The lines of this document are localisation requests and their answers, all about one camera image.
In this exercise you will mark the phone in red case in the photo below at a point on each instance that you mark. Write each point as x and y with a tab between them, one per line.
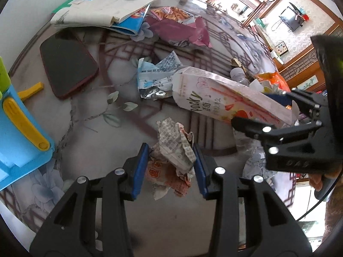
67	64

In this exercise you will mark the pink biscuit stick box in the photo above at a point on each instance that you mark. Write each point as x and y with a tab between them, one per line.
214	93

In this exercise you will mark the white printed plastic bag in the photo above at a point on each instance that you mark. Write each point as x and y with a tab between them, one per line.
254	160

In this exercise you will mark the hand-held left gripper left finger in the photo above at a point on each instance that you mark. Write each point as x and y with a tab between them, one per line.
139	168

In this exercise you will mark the orange snack bag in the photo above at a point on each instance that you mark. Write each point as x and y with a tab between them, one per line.
273	79

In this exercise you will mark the small gold brown wrapper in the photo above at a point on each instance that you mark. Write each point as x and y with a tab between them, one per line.
237	62

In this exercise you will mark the person's right hand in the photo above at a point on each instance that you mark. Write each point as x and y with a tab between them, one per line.
316	180

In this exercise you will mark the blue white foil wrapper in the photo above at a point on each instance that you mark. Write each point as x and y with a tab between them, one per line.
155	77

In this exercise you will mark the yellow plastic stick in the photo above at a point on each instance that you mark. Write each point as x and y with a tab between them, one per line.
30	91

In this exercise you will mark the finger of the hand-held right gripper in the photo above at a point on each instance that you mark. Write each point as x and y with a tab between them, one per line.
305	99
249	127

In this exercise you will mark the pink snack bag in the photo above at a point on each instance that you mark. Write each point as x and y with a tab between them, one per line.
174	26

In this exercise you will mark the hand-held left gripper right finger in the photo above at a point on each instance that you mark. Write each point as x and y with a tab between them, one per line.
200	170

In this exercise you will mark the framed geometric picture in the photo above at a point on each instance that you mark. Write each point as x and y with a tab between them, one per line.
281	48

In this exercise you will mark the printed paper wrapper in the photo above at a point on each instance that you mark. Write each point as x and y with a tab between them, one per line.
174	144

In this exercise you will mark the blue plastic toy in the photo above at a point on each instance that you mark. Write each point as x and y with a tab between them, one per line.
16	144

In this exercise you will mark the wall mounted monitor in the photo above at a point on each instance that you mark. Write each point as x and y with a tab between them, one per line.
290	16

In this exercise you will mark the clear plastic bottle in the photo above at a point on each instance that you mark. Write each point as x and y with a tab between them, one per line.
238	75

